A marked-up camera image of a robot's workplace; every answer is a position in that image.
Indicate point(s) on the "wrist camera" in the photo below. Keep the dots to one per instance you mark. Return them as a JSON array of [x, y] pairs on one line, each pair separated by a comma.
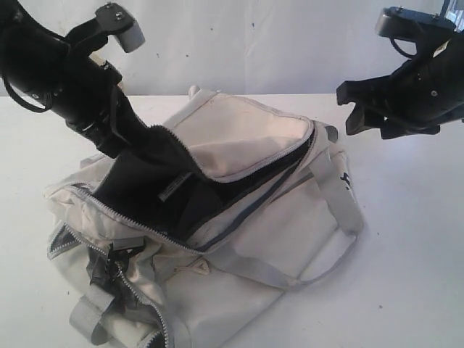
[[110, 20], [427, 31]]

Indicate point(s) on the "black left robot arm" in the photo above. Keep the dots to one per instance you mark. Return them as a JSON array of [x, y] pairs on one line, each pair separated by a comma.
[[15, 21]]

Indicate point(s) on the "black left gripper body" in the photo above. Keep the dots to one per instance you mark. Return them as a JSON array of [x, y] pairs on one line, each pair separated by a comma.
[[39, 75]]

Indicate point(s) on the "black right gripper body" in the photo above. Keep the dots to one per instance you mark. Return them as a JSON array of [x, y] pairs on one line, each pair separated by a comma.
[[428, 96]]

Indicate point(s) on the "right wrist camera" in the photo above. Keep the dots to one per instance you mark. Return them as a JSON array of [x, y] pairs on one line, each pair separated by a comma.
[[427, 31]]

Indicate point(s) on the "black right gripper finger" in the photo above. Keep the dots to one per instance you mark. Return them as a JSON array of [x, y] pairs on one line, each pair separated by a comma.
[[371, 92], [362, 119]]

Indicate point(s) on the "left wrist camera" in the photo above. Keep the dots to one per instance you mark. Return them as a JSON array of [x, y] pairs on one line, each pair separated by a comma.
[[110, 20]]

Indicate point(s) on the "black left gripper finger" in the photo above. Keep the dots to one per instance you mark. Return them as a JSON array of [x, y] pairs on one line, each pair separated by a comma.
[[120, 127]]

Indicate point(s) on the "white fabric backpack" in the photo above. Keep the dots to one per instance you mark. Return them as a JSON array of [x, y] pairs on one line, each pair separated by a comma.
[[229, 206]]

